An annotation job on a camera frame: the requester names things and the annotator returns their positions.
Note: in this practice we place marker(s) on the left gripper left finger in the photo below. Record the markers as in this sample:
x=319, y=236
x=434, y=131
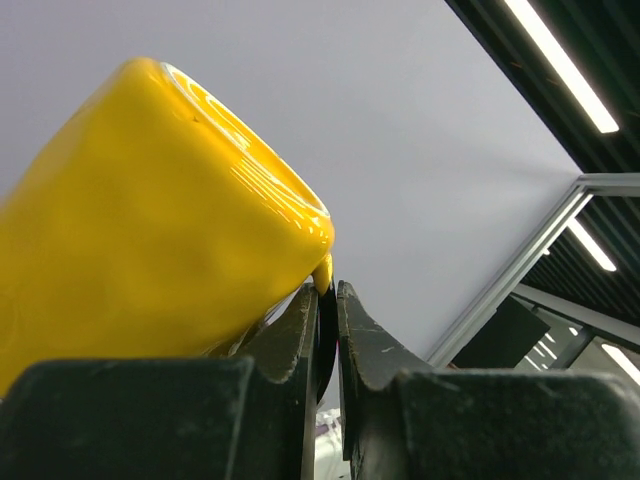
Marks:
x=249, y=416

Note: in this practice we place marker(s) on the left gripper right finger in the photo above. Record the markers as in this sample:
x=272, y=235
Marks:
x=403, y=419

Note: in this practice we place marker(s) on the yellow mug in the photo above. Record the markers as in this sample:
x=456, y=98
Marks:
x=154, y=223

